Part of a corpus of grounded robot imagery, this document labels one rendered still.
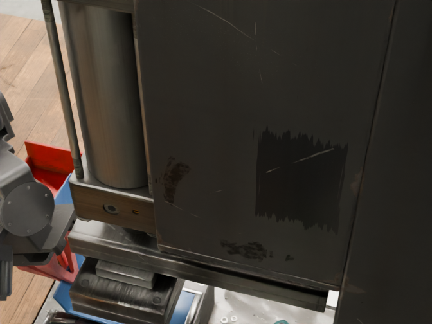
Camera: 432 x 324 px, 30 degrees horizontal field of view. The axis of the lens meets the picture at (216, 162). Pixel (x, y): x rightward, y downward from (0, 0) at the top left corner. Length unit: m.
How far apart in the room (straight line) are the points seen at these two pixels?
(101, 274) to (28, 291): 0.32
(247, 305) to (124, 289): 0.31
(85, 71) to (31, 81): 0.79
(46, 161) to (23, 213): 0.44
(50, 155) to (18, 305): 0.24
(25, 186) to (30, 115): 0.56
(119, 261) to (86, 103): 0.21
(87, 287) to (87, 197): 0.12
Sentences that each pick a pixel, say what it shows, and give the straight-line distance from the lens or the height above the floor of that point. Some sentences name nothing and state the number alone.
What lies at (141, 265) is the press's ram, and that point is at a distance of 0.80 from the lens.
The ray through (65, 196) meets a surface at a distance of 1.19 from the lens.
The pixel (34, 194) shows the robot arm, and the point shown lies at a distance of 0.81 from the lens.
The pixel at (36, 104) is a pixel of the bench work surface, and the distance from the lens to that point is 1.37.
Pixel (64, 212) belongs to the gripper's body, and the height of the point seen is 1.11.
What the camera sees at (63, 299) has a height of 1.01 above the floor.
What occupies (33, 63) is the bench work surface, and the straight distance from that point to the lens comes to 1.45.
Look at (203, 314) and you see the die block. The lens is 1.02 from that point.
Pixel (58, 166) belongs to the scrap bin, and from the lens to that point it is 1.24.
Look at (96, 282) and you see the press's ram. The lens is 0.83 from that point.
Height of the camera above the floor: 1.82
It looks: 47 degrees down
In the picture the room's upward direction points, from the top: straight up
